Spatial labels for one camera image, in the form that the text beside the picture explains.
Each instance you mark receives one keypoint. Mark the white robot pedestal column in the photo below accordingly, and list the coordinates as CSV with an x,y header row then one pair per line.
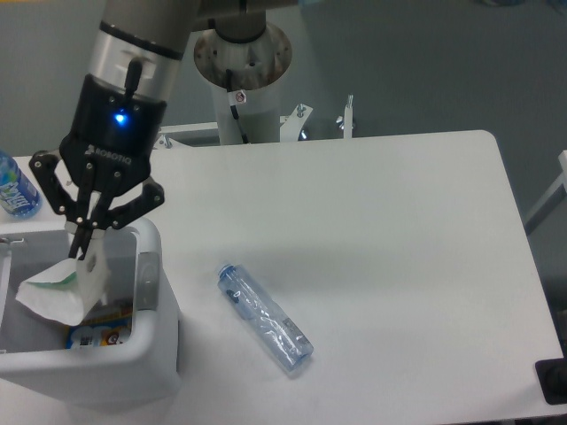
x,y
245,79

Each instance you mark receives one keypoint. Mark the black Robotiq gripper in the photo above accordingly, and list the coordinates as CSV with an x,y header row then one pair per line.
x,y
107,153

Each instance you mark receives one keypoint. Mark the white paper bag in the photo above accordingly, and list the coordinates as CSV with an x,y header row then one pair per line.
x,y
68,290

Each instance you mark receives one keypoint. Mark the clear plastic bottle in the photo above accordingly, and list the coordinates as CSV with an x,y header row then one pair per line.
x,y
273,329

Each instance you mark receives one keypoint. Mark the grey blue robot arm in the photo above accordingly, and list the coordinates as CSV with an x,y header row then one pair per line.
x,y
140,46

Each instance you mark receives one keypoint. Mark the blue labelled water bottle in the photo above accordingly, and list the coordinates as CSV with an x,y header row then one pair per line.
x,y
19,196

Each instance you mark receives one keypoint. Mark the black clamp at table corner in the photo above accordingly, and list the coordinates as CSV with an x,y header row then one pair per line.
x,y
552,378

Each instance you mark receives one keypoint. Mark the white middle frame bracket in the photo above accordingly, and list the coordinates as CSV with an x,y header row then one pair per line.
x,y
293,127

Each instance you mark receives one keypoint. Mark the white trash can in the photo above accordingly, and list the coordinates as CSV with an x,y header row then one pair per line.
x,y
129,353

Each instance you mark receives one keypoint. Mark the white right clamp bracket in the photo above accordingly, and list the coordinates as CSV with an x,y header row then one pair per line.
x,y
345,122

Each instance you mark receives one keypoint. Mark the yellow blue snack wrapper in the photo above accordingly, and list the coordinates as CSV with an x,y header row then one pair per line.
x,y
105,325

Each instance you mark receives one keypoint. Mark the white left frame bracket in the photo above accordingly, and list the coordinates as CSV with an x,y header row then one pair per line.
x,y
191,135

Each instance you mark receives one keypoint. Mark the white frame bracket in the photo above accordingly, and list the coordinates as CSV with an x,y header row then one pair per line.
x,y
191,135
293,127

